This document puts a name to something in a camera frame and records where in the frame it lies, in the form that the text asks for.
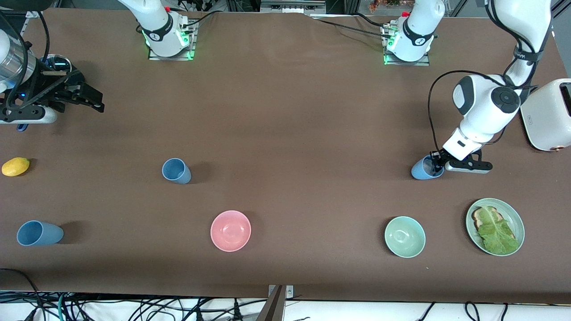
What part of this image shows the black base cable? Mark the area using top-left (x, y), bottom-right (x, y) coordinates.
top-left (178, 9), bottom-right (223, 28)
top-left (312, 17), bottom-right (392, 39)
top-left (355, 12), bottom-right (389, 27)

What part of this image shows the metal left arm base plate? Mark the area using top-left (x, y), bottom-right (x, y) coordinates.
top-left (383, 25), bottom-right (431, 66)

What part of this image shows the dark blue saucepan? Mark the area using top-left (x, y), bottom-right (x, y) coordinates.
top-left (17, 62), bottom-right (86, 132)

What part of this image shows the white toaster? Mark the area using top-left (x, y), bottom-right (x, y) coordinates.
top-left (520, 78), bottom-right (571, 152)

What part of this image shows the grey metal device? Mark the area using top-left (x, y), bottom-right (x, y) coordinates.
top-left (260, 0), bottom-right (327, 15)

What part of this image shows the mint green bowl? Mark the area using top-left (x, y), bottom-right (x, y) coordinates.
top-left (384, 216), bottom-right (426, 259)

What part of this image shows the yellow lemon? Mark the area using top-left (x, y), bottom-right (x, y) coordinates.
top-left (1, 157), bottom-right (30, 177)

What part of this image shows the brown table cover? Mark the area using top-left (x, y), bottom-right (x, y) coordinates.
top-left (0, 7), bottom-right (571, 305)

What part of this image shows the mint green plate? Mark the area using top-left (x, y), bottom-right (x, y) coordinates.
top-left (465, 198), bottom-right (525, 257)

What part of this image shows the colourful flower decoration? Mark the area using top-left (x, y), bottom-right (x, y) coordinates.
top-left (368, 0), bottom-right (404, 12)

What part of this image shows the green lettuce leaf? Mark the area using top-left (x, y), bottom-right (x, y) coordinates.
top-left (476, 206), bottom-right (521, 255)

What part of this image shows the toasted bread slice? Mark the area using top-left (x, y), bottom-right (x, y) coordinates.
top-left (472, 206), bottom-right (518, 243)

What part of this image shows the glass saucepan lid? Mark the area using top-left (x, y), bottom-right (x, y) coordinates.
top-left (42, 54), bottom-right (72, 74)

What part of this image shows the pink bowl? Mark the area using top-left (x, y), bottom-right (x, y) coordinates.
top-left (210, 210), bottom-right (252, 252)

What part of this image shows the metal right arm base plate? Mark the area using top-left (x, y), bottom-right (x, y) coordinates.
top-left (148, 20), bottom-right (197, 61)

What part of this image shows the blue plastic cup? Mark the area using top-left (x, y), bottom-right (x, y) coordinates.
top-left (411, 155), bottom-right (445, 181)
top-left (17, 220), bottom-right (64, 247)
top-left (161, 158), bottom-right (192, 185)

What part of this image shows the dark metal bar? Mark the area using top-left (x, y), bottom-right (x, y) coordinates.
top-left (256, 285), bottom-right (286, 321)

